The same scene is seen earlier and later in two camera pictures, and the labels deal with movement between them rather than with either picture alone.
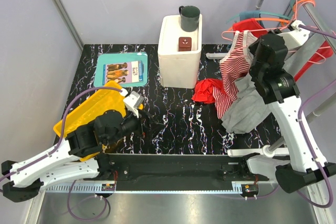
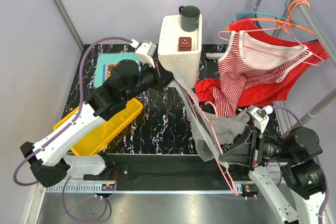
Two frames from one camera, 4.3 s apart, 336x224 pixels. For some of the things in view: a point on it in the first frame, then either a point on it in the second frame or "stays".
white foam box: [178, 68] stays
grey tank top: [250, 113] to [210, 130]
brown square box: [185, 43] stays
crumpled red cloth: [203, 90] stays
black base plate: [135, 172] stays
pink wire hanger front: [292, 22] to [236, 193]
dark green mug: [189, 18] stays
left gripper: [153, 126] to [163, 79]
